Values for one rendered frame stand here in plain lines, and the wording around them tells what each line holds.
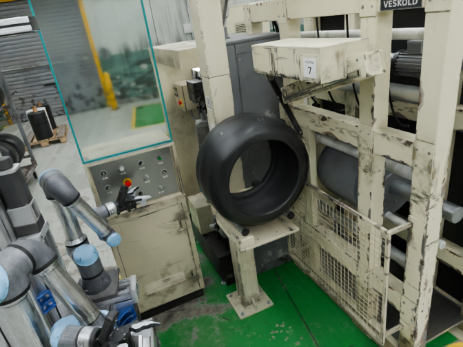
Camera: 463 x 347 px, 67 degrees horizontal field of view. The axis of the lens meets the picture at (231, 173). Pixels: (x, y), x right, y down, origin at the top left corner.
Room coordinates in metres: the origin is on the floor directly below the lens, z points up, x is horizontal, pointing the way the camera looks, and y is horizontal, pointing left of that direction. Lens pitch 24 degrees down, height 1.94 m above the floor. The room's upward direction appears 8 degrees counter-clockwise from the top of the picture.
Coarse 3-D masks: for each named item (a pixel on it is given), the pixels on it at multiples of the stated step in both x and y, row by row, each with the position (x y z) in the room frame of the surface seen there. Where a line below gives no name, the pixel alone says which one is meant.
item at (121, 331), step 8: (96, 328) 0.87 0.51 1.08; (120, 328) 0.86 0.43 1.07; (128, 328) 0.85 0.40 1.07; (96, 336) 0.85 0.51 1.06; (112, 336) 0.83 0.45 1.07; (120, 336) 0.82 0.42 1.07; (128, 336) 0.84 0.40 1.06; (96, 344) 0.84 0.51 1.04; (104, 344) 0.83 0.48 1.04; (128, 344) 0.83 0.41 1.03
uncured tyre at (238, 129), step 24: (240, 120) 1.68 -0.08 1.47; (264, 120) 1.64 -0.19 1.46; (216, 144) 1.60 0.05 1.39; (240, 144) 1.55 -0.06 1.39; (288, 144) 1.63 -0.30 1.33; (216, 168) 1.52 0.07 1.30; (288, 168) 1.87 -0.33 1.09; (216, 192) 1.51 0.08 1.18; (240, 192) 1.86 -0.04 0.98; (264, 192) 1.87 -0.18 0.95; (288, 192) 1.76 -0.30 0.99; (240, 216) 1.53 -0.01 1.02; (264, 216) 1.57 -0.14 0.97
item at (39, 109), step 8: (40, 104) 7.98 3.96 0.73; (48, 104) 8.02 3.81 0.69; (32, 112) 7.27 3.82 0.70; (40, 112) 7.17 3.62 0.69; (48, 112) 7.93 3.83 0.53; (32, 120) 7.09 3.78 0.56; (40, 120) 7.12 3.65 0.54; (48, 120) 7.65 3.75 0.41; (32, 128) 7.13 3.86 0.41; (40, 128) 7.10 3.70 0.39; (48, 128) 7.22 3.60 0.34; (56, 128) 7.97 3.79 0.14; (64, 128) 7.85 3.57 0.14; (32, 136) 7.52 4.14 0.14; (40, 136) 7.09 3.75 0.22; (48, 136) 7.15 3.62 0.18; (56, 136) 7.21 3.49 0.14; (64, 136) 7.20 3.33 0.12; (24, 144) 6.98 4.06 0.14; (32, 144) 7.00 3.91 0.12; (48, 144) 7.08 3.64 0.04
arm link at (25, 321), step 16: (0, 256) 0.93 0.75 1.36; (16, 256) 0.94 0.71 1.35; (32, 256) 0.98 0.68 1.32; (0, 272) 0.88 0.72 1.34; (16, 272) 0.90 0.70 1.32; (0, 288) 0.84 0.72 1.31; (16, 288) 0.88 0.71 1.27; (0, 304) 0.86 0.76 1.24; (16, 304) 0.88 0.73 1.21; (32, 304) 0.93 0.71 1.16; (16, 320) 0.88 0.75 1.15; (32, 320) 0.90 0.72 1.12; (16, 336) 0.88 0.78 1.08; (32, 336) 0.88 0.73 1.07; (48, 336) 0.93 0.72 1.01
